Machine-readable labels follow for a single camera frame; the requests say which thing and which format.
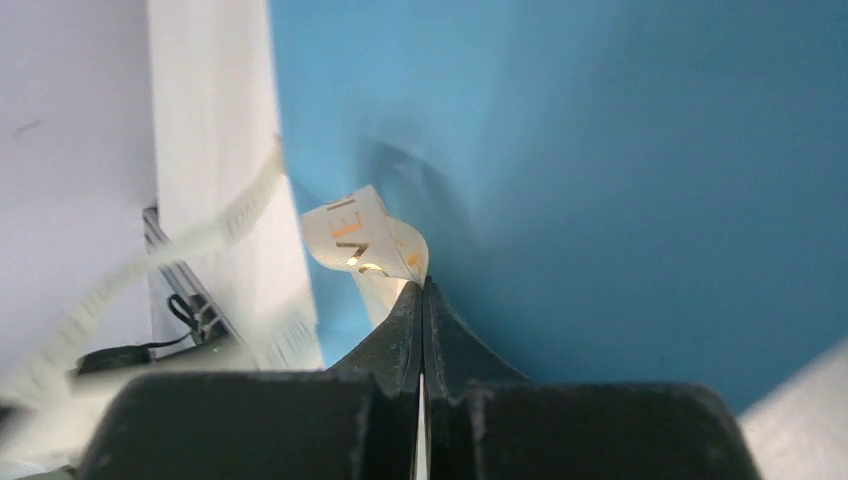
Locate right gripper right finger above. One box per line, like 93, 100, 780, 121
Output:
422, 281, 760, 479

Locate blue wrapping paper sheet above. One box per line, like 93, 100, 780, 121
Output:
270, 1, 847, 409

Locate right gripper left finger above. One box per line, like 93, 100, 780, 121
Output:
76, 284, 422, 479

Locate white printed ribbon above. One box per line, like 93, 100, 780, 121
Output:
1, 145, 429, 408

